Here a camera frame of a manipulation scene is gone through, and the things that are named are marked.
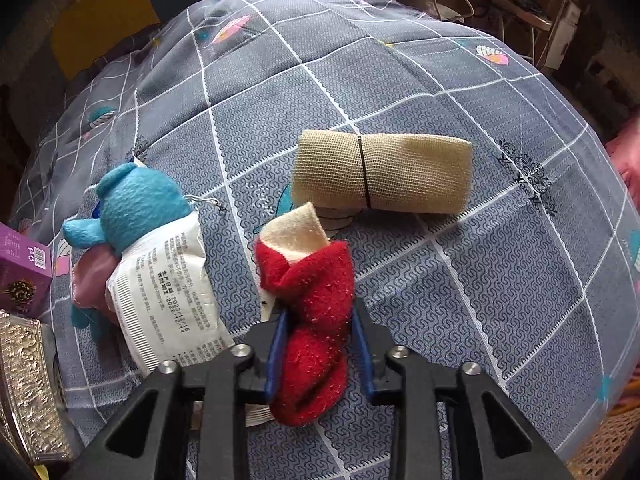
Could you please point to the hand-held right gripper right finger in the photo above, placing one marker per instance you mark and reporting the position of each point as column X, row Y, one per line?
column 364, row 355

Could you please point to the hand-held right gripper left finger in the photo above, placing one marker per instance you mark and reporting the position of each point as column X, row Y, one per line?
column 276, row 360

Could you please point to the red fuzzy sock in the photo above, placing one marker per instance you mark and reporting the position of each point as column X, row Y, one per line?
column 310, row 310

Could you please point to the white wipes packet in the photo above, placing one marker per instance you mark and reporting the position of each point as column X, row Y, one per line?
column 165, row 290

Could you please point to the beige bandage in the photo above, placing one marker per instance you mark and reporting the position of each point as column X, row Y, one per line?
column 400, row 170

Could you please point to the pink satin cloth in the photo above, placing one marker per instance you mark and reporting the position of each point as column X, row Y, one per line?
column 90, row 285

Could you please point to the teal plush toy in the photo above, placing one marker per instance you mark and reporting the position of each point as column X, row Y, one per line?
column 135, row 205

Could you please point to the ornate gold tissue box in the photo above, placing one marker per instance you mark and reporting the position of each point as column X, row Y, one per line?
column 25, row 390

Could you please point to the wicker basket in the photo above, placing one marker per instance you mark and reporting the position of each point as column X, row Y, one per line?
column 607, row 450

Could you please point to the purple gift box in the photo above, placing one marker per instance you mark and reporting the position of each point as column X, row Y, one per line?
column 22, row 270

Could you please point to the small folding table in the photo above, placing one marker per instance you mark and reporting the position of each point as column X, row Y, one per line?
column 525, row 5

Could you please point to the grey yellow blue headboard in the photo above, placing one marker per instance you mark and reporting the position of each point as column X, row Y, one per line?
column 100, row 15

